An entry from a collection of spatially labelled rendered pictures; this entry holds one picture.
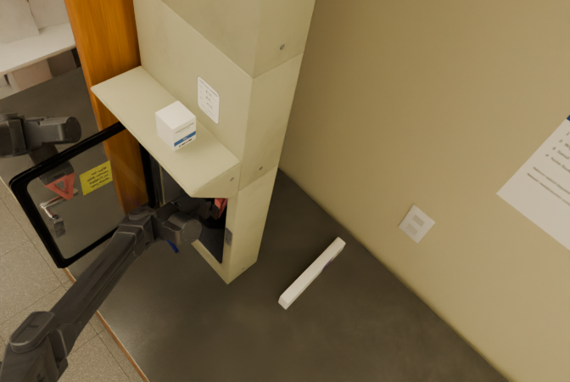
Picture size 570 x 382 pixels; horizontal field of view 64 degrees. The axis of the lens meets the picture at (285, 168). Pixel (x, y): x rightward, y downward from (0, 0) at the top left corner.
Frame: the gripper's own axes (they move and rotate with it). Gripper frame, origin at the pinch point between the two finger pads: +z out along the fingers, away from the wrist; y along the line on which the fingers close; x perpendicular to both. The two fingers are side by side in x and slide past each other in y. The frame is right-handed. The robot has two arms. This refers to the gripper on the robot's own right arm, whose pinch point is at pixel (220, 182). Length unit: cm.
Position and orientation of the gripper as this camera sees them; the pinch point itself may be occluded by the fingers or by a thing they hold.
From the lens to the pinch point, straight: 120.0
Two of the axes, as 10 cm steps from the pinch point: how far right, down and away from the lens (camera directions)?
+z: 6.6, -4.8, 5.8
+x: -1.9, 6.5, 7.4
